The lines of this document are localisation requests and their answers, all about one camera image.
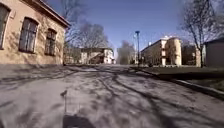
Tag white building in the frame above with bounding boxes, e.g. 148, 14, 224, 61
79, 47, 116, 65

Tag hazy tree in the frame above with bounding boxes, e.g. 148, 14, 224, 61
116, 39, 136, 65

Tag grey asphalt road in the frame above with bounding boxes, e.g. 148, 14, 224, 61
0, 63, 224, 128

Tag dark street lamp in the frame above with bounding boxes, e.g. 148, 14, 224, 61
134, 30, 142, 67

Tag group of bare trees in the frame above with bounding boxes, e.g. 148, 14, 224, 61
61, 0, 111, 64

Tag yellow building with rounded corner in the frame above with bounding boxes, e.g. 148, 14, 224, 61
139, 35, 184, 67

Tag grass strip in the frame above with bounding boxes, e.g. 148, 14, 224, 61
139, 65, 224, 92

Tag brown building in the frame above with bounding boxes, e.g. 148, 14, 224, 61
181, 43, 203, 67

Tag stone kerb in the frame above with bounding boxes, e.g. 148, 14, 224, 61
133, 66, 224, 101

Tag large bare tree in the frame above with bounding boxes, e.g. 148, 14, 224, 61
179, 0, 224, 68

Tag yellow building with arched windows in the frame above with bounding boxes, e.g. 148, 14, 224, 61
0, 0, 72, 66

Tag grey building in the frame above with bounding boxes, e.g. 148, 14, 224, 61
203, 37, 224, 68

